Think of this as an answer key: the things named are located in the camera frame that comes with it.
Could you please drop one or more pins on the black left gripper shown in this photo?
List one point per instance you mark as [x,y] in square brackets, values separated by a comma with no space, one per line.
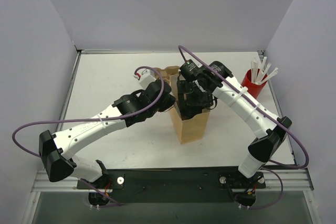
[168,99]

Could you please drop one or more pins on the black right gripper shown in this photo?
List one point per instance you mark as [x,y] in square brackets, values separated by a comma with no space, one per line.
[192,103]

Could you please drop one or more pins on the brown paper takeout bag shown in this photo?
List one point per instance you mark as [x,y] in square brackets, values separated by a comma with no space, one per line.
[187,130]

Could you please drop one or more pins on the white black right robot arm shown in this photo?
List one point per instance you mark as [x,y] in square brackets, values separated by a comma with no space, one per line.
[269,129]

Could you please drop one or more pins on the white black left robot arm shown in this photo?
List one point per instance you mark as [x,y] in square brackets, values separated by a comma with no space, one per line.
[58,150]

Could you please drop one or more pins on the brown pulp cup carrier stack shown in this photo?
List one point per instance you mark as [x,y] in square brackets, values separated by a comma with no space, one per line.
[169,74]

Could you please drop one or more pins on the red ribbed straw cup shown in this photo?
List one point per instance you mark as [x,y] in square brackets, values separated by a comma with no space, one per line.
[253,89]

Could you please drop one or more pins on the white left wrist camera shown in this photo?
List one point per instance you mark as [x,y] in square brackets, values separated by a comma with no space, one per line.
[145,77]

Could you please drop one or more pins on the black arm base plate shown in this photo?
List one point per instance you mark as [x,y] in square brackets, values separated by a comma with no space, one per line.
[173,194]

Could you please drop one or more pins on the aluminium front rail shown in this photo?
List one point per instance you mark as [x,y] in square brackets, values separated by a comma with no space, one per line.
[218,177]

